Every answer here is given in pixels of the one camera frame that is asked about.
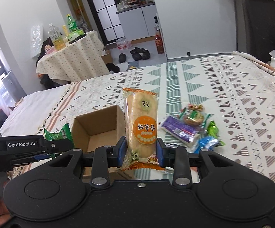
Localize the purple long snack pack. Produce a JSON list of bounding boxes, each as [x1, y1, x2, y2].
[[160, 115, 208, 148]]

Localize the blue snack packet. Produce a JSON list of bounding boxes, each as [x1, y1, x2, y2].
[[194, 135, 220, 153]]

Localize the green white cookie packet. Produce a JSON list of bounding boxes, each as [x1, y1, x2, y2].
[[178, 105, 212, 129]]

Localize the bright green candy packet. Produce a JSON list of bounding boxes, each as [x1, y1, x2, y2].
[[206, 120, 225, 146]]

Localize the green snack packet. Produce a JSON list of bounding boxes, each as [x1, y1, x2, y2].
[[44, 123, 74, 150]]

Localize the gold red candy packet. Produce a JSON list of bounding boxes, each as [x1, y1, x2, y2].
[[187, 104, 203, 112]]

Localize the orange rice cracker pack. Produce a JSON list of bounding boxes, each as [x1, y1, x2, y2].
[[122, 88, 163, 170]]

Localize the open brown cardboard box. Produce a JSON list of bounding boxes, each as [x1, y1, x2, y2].
[[72, 105, 134, 182]]

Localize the patterned bed blanket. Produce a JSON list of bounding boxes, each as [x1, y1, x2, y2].
[[0, 52, 275, 183]]

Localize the round table dotted tablecloth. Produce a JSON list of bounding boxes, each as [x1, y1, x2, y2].
[[36, 30, 109, 82]]

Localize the black slippers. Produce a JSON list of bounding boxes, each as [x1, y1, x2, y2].
[[119, 47, 150, 63]]

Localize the pink water bottle pack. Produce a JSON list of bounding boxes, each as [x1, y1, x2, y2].
[[116, 37, 132, 51]]

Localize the yellow oil bottle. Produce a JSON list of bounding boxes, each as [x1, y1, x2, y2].
[[48, 23, 66, 51]]

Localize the green tissue pack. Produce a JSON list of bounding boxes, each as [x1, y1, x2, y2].
[[67, 29, 85, 42]]

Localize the green soda bottle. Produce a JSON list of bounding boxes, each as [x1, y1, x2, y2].
[[67, 14, 78, 32]]

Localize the white cabinet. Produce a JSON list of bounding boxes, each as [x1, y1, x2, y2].
[[117, 4, 157, 41]]

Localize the black chair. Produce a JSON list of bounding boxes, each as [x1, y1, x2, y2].
[[242, 0, 275, 63]]

